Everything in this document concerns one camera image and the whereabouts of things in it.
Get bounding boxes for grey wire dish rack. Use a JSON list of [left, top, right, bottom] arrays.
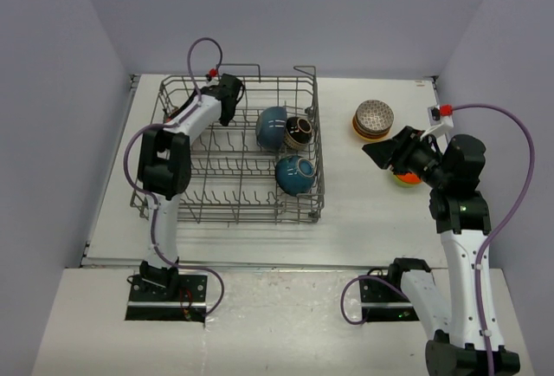
[[132, 66, 325, 224]]

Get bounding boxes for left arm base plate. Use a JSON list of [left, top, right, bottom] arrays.
[[125, 274, 208, 323]]

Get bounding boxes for matte blue bowl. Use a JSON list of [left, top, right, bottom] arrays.
[[255, 106, 287, 152]]

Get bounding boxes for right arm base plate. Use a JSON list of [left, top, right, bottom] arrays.
[[359, 280, 419, 323]]

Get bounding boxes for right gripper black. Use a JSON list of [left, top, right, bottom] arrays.
[[364, 126, 452, 189]]

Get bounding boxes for lime green bowl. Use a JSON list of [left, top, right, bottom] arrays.
[[393, 174, 422, 187]]

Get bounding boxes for yellow bowl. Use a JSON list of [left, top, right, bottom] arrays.
[[357, 135, 388, 144]]

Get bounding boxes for black patterned bowl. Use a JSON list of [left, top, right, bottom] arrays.
[[284, 116, 313, 151]]

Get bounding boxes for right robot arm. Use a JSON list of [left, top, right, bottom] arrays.
[[363, 126, 521, 375]]

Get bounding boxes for glossy teal blue bowl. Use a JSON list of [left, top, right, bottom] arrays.
[[274, 155, 316, 197]]

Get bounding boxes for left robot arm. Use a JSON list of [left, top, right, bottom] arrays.
[[137, 74, 245, 301]]

